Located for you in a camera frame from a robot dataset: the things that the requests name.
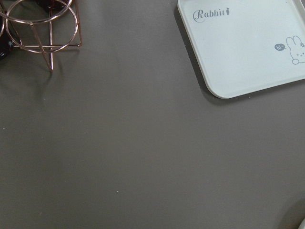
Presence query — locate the white rabbit print tray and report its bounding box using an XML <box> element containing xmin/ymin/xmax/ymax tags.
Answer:
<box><xmin>177</xmin><ymin>0</ymin><xmax>305</xmax><ymax>99</ymax></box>

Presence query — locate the dark glass bottle in rack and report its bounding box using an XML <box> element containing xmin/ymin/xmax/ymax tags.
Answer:
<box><xmin>0</xmin><ymin>17</ymin><xmax>21</xmax><ymax>60</ymax></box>

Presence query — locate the rose gold wire bottle rack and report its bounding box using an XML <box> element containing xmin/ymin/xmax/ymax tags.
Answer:
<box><xmin>0</xmin><ymin>0</ymin><xmax>83</xmax><ymax>72</ymax></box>

